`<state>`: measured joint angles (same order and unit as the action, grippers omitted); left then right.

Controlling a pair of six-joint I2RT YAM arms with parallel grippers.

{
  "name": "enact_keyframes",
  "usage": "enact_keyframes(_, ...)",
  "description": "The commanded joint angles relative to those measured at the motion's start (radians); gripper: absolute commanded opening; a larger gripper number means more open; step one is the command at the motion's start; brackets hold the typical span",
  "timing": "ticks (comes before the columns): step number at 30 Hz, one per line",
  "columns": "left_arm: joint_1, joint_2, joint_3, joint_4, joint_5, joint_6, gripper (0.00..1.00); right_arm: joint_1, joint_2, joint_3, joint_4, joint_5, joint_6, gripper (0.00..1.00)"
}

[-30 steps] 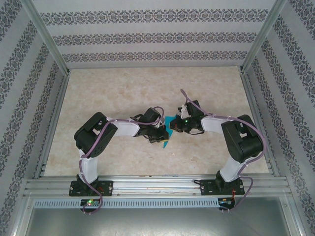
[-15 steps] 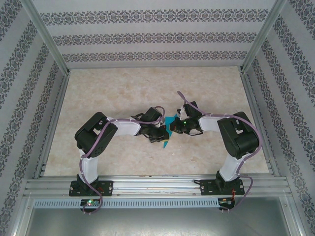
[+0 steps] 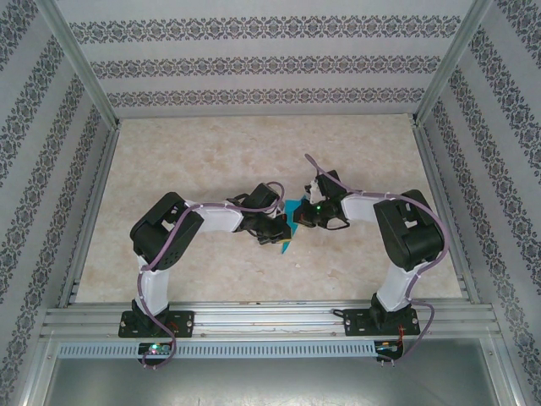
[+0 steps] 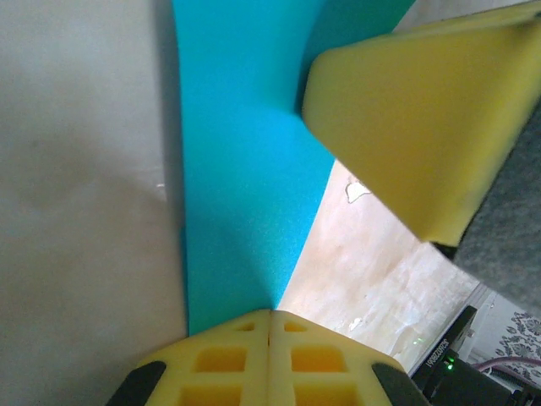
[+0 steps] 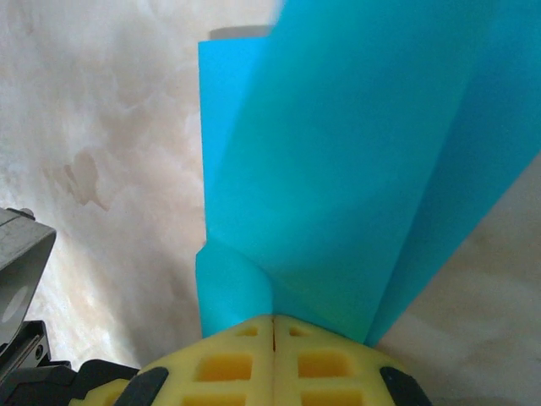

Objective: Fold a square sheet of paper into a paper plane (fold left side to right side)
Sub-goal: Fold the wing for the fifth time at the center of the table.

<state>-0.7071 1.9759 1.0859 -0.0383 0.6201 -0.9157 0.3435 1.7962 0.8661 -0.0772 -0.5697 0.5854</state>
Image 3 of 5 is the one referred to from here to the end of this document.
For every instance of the aluminium table side rail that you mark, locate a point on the aluminium table side rail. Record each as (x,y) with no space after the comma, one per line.
(101,177)
(430,169)

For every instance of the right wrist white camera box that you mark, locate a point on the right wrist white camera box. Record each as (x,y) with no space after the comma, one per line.
(313,190)

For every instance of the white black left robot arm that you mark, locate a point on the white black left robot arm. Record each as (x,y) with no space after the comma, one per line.
(165,232)

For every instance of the aluminium frame post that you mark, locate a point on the aluminium frame post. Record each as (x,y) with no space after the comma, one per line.
(449,63)
(80,63)

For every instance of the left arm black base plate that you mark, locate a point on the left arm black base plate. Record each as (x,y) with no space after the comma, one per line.
(186,323)

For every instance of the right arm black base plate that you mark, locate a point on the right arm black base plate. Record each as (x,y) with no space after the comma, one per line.
(355,323)

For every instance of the blue paper sheet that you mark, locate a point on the blue paper sheet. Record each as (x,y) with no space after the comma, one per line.
(292,206)

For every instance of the grey sheet metal panel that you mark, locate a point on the grey sheet metal panel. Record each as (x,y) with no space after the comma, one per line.
(270,382)

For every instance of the small LED circuit board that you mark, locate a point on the small LED circuit board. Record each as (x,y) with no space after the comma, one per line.
(386,348)
(154,348)

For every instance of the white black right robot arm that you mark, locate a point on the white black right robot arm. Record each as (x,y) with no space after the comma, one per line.
(412,237)

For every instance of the long aluminium mounting rail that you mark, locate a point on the long aluminium mounting rail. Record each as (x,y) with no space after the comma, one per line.
(262,317)

